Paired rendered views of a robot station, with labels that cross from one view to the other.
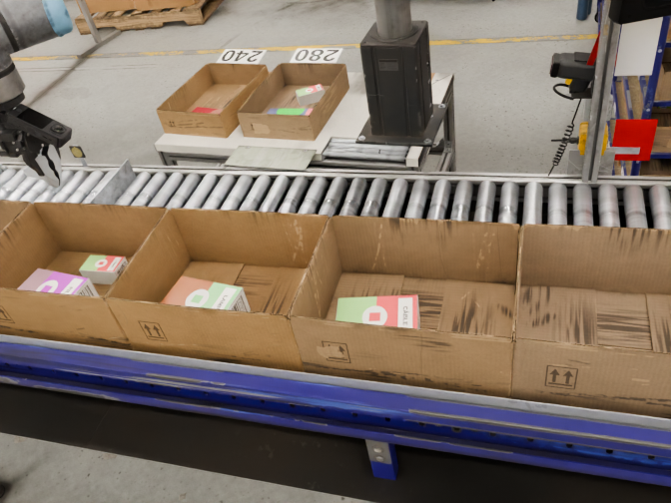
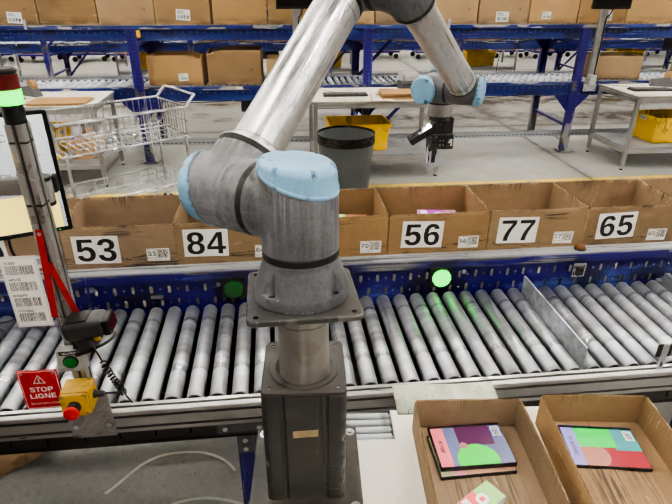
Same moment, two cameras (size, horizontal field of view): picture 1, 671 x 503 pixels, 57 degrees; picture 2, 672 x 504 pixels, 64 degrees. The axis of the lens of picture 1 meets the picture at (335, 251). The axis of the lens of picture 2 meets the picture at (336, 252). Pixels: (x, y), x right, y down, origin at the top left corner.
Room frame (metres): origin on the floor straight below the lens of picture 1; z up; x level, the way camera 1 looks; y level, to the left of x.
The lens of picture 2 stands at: (2.68, -0.71, 1.83)
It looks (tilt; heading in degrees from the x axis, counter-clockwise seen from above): 27 degrees down; 151
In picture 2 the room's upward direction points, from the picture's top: straight up
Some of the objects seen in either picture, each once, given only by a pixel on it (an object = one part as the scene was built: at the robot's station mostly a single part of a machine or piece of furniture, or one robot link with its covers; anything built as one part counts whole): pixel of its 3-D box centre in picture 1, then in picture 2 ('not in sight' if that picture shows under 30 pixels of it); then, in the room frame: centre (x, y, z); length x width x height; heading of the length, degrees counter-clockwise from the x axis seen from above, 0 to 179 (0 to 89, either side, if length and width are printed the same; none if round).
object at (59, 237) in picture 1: (79, 271); (428, 218); (1.13, 0.59, 0.96); 0.39 x 0.29 x 0.17; 67
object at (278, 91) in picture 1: (296, 99); (484, 472); (2.08, 0.03, 0.80); 0.38 x 0.28 x 0.10; 152
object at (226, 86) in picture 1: (216, 98); (622, 466); (2.23, 0.33, 0.80); 0.38 x 0.28 x 0.10; 150
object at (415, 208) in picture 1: (407, 237); (262, 345); (1.29, -0.21, 0.72); 0.52 x 0.05 x 0.05; 157
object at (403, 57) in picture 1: (398, 80); (305, 420); (1.84, -0.32, 0.91); 0.26 x 0.26 x 0.33; 63
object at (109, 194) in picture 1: (97, 211); (550, 318); (1.68, 0.72, 0.76); 0.46 x 0.01 x 0.09; 157
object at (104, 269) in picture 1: (105, 269); not in sight; (1.19, 0.56, 0.91); 0.10 x 0.06 x 0.05; 69
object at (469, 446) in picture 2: (288, 120); (470, 445); (1.99, 0.07, 0.78); 0.19 x 0.14 x 0.02; 66
